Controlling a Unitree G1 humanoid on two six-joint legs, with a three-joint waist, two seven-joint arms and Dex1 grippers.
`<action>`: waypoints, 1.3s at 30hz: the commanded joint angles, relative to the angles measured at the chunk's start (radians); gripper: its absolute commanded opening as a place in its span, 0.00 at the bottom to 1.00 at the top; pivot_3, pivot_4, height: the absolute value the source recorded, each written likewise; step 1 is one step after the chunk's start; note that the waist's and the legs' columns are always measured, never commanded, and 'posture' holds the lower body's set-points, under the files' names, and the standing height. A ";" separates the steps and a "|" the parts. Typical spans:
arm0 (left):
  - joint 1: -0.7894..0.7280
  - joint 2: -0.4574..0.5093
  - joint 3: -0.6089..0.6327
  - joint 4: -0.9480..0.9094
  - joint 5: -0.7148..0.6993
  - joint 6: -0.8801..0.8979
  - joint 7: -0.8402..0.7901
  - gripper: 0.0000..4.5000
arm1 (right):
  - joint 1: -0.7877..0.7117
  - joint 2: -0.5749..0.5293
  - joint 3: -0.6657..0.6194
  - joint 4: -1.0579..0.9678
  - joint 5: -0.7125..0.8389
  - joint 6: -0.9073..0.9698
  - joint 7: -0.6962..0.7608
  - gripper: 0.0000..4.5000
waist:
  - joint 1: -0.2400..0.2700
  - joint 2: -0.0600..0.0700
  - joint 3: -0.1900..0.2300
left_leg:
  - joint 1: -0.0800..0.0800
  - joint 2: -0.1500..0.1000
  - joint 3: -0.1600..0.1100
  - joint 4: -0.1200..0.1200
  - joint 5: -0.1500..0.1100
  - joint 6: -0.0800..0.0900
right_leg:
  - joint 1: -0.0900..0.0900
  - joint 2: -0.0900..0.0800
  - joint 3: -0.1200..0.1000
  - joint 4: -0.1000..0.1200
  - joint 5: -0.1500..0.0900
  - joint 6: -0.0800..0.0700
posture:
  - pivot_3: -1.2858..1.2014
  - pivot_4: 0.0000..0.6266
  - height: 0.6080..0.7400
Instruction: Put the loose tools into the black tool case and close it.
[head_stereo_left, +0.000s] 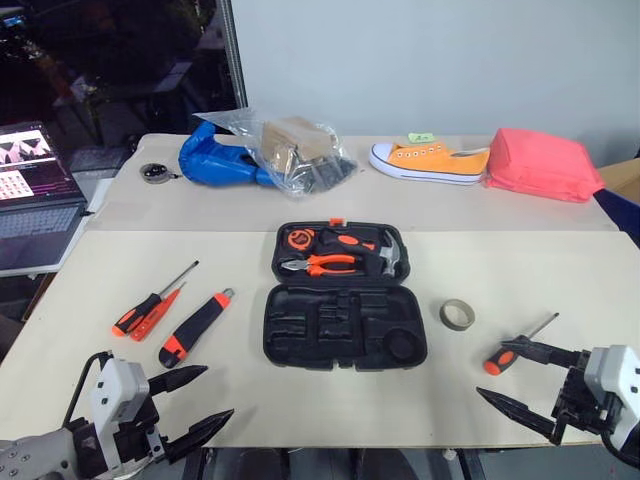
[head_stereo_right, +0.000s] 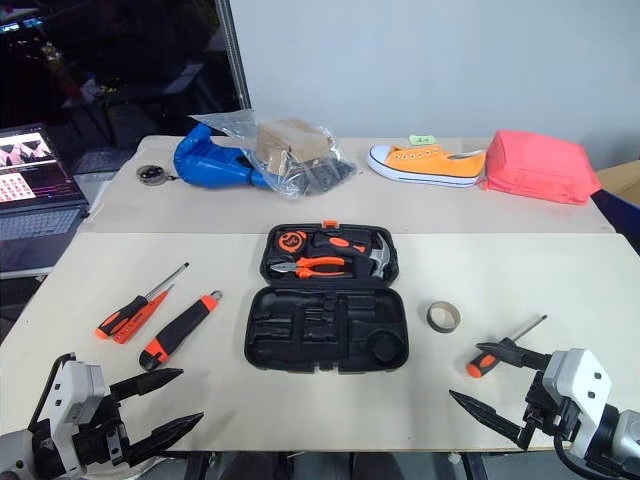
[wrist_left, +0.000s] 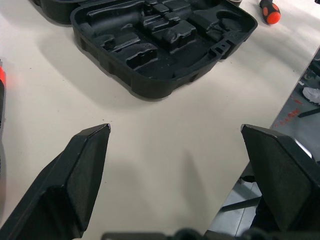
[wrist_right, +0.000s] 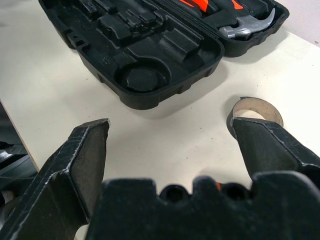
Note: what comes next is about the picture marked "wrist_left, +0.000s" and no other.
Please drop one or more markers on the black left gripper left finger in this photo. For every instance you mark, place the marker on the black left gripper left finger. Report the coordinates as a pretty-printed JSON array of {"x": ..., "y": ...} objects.
[{"x": 62, "y": 190}]

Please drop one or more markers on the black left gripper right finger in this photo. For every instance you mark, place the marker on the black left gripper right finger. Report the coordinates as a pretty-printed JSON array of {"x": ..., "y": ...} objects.
[{"x": 282, "y": 180}]

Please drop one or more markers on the orange and black screwdriver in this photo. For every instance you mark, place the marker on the orange and black screwdriver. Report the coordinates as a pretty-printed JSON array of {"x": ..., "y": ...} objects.
[{"x": 271, "y": 13}]

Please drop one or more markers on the black plastic tool case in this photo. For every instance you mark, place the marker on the black plastic tool case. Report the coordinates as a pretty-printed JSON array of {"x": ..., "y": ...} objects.
[{"x": 175, "y": 62}]

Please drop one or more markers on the black chair base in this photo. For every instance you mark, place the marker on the black chair base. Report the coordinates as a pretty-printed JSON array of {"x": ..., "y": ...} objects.
[{"x": 310, "y": 111}]

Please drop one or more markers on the white crumpled paper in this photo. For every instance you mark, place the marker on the white crumpled paper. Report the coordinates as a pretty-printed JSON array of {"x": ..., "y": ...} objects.
[{"x": 312, "y": 93}]

